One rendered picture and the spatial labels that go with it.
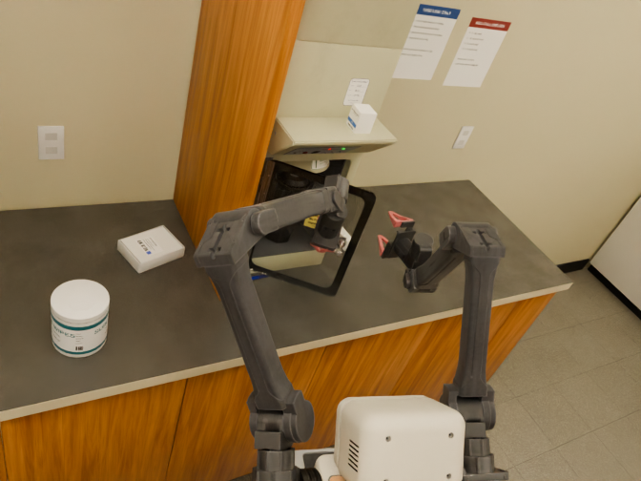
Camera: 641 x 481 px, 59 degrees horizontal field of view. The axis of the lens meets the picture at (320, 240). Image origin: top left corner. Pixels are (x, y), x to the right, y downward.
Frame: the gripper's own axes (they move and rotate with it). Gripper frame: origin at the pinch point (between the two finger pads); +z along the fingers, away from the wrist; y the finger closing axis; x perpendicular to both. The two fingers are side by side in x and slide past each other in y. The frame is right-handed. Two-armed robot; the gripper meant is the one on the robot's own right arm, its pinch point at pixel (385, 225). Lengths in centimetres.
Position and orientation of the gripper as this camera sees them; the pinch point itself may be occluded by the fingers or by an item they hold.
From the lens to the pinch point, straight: 175.5
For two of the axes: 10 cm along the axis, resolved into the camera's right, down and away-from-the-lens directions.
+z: -4.4, -6.6, 6.1
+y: 2.7, -7.5, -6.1
